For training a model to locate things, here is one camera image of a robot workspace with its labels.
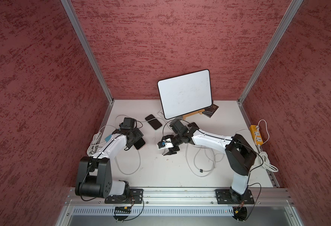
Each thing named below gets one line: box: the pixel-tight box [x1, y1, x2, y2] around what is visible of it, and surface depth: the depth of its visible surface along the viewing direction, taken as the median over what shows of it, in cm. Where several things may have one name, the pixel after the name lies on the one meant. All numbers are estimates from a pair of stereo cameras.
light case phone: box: [144, 113, 163, 131], surface depth 106 cm
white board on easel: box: [157, 69, 213, 120], surface depth 102 cm
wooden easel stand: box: [182, 108, 205, 121], surface depth 109 cm
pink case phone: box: [133, 137, 147, 151], surface depth 89 cm
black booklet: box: [202, 103, 220, 119], surface depth 113 cm
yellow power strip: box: [250, 124, 264, 146], surface depth 97 cm
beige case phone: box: [187, 121, 200, 130], surface depth 106 cm
